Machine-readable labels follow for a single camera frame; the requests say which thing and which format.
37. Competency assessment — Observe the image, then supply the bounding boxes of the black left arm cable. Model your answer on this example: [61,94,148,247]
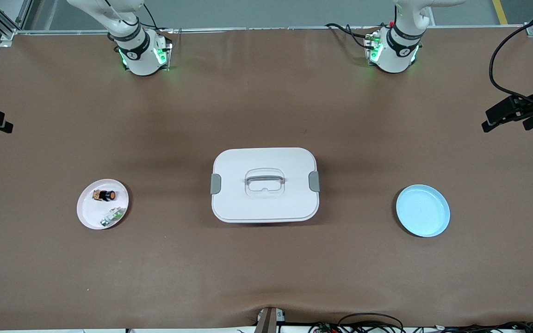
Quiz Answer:
[488,9,533,109]

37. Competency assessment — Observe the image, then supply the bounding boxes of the green white switch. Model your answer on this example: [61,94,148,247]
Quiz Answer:
[100,207,126,228]

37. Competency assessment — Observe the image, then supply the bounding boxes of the metal table edge rail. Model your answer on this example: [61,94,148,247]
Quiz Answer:
[14,25,526,36]

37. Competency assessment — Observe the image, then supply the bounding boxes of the white lidded storage box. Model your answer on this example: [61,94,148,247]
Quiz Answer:
[210,147,321,224]

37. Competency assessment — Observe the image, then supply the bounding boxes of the brown table mat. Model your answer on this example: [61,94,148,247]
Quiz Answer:
[0,25,533,331]

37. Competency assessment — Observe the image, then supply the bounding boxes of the black cable bundle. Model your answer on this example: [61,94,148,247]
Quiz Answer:
[308,313,533,333]

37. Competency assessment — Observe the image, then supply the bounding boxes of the pink round plate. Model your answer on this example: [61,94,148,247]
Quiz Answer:
[76,179,130,230]

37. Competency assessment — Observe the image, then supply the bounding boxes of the black arm base cables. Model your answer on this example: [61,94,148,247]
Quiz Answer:
[324,22,380,50]

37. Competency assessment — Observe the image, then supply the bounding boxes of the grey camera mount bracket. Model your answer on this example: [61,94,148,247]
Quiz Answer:
[254,307,286,333]

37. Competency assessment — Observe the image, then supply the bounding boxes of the light blue round plate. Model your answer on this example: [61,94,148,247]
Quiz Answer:
[396,184,451,238]

